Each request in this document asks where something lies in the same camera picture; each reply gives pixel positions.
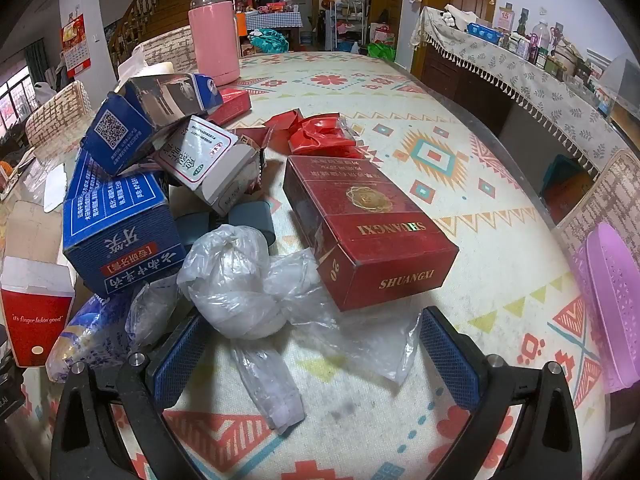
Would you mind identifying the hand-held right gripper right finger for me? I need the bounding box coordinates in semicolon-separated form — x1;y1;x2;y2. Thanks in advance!
420;305;583;480

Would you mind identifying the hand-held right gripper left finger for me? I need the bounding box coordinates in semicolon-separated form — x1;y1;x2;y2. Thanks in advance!
50;306;211;480

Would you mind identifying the clear plastic wrap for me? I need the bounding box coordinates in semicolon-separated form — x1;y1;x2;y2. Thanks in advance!
125;276;186;348

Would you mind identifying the clear plastic bag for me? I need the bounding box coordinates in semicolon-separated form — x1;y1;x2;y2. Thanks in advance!
176;225;423;431

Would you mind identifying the red cigarette box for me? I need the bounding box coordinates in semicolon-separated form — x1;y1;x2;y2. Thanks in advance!
282;155;460;312

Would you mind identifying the blue toothpaste box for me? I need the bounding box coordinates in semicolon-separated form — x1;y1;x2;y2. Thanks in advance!
62;172;187;298
80;74;224;177
65;149;163;201

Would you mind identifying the purple plastic basket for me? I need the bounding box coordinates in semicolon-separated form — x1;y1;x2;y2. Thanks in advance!
570;222;640;395

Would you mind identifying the white medicine box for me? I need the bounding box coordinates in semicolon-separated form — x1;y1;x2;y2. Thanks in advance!
155;116;263;216

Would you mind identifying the small red box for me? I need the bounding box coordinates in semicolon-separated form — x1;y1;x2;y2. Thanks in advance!
207;87;252;126

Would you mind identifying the blue snack bag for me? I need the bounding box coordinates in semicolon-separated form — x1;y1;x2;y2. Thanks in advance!
46;292;136;383

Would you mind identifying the blue wrapper on table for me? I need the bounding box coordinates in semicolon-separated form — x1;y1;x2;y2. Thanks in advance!
174;211;213;251

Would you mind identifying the red paper snack box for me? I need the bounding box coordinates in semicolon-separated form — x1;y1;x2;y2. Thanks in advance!
0;256;76;368

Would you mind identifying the dark teal small case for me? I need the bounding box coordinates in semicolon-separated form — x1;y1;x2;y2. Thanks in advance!
227;202;277;251

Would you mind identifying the patterned tablecloth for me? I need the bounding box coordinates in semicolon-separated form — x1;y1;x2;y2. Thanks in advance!
20;50;616;480

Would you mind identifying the plain brown cardboard box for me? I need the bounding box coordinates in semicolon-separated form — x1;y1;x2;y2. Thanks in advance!
0;200;64;266

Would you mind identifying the patterned chair back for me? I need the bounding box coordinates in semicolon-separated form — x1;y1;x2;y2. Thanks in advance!
555;150;640;271

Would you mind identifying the patterned chair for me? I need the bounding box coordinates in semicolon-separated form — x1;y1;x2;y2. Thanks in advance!
25;80;93;148
555;150;640;271
132;25;198;73

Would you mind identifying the flat dark red wrapper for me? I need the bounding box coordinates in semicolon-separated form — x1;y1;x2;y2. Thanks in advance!
235;109;303;153

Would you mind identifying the crumpled red foil bag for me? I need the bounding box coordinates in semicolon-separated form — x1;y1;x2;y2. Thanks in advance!
289;114;371;157

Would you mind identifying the dark wooden sideboard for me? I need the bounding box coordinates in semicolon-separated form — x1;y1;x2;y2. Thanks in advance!
411;45;516;131

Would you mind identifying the white tissue box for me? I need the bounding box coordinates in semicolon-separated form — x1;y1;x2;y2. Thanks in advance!
116;42;176;93

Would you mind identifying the leaf print fringed cloth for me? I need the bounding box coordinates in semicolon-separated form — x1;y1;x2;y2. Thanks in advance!
411;6;640;176

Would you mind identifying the pink thermos bottle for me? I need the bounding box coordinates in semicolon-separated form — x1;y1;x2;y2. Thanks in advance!
188;0;242;87

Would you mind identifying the blue wipes pack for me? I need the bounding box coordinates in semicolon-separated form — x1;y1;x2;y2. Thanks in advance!
467;24;503;43

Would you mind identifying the mesh food cover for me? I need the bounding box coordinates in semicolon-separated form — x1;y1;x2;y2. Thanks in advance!
597;52;640;116

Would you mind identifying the clear plastic bottle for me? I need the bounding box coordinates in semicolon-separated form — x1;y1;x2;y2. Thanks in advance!
530;21;551;53

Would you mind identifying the blue checkered table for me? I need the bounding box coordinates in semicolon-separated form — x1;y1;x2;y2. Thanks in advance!
244;10;303;43

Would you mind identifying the wooden staircase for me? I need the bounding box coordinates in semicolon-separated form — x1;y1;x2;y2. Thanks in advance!
107;0;193;56

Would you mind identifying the white metal rack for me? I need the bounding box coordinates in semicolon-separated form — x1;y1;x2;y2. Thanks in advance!
327;0;371;51

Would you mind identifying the red wall calendar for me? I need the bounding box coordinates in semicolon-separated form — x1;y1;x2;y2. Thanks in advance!
61;15;92;72

